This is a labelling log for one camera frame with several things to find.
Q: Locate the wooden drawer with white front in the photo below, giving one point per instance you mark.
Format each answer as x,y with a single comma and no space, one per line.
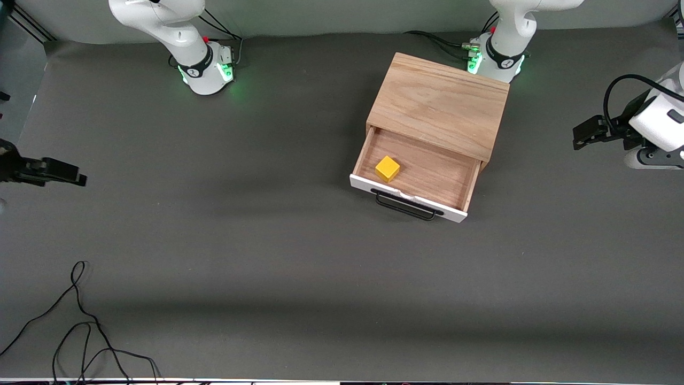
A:
433,171

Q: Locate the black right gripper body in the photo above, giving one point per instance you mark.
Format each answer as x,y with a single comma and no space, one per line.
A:
12,167

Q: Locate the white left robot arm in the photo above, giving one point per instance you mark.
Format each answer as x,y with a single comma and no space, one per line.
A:
507,32

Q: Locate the aluminium frame profile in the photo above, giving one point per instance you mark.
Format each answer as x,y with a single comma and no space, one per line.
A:
32,25
679,22

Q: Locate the wooden drawer cabinet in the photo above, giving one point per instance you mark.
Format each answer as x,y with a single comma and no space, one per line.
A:
443,101

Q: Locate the dark grey table cover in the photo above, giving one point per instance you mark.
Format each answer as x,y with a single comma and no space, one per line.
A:
320,267

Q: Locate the yellow cube block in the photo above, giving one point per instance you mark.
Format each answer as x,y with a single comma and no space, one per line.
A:
387,169

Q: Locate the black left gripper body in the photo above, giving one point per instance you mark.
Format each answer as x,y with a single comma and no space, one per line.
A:
618,130

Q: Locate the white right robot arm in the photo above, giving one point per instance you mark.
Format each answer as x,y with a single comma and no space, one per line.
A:
160,21

